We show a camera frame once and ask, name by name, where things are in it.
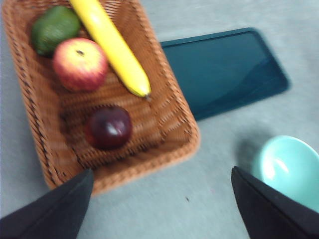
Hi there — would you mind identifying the dark purple plum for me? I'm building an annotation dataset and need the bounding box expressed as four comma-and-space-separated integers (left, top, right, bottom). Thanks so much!
84, 106, 133, 151

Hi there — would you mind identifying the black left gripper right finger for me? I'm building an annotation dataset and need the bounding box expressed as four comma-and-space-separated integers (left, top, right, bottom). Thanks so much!
231, 166, 319, 239

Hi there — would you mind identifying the mint green bowl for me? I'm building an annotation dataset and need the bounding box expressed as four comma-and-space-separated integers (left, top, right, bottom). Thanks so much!
251, 135, 319, 214

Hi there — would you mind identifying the brown wicker basket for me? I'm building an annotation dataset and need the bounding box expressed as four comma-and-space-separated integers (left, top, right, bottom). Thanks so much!
2, 0, 202, 197

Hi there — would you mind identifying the green avocado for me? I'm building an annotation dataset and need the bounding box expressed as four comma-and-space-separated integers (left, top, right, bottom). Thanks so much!
30, 5, 82, 57

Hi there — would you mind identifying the yellow banana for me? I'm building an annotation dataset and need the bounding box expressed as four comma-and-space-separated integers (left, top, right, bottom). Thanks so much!
69, 0, 152, 98

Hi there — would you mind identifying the red yellow apple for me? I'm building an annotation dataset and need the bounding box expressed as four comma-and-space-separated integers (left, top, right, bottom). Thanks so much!
52, 37, 110, 92

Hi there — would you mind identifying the dark teal rectangular tray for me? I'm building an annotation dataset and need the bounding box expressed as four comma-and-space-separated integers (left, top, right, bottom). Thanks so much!
159, 27, 290, 121

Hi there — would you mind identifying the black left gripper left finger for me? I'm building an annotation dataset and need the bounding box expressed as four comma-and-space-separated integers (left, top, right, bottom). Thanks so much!
0, 168, 95, 239

